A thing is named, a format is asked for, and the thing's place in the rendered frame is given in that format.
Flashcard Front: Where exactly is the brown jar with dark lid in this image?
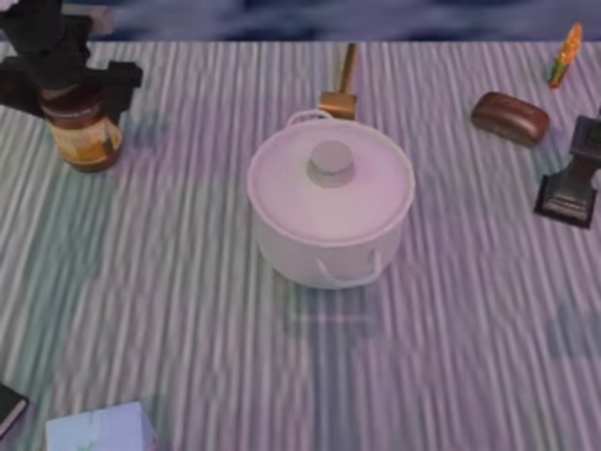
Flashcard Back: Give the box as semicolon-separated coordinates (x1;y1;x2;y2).
39;85;123;173

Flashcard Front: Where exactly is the white kitchen pot with lid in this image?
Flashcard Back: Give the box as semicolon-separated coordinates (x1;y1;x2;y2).
246;109;416;289

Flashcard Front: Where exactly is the wooden mallet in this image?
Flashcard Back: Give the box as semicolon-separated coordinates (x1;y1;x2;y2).
317;42;359;121

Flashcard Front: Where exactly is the orange carrot toy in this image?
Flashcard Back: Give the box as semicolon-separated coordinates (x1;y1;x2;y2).
547;22;584;89

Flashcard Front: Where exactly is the dark wooden table clock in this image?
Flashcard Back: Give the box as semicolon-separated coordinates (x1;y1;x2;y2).
533;108;601;230

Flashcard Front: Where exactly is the light blue box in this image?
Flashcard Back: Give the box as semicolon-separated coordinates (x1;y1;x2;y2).
44;400;161;451

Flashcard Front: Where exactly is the brown bread loaf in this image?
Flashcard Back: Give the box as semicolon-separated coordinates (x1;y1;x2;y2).
470;91;551;148

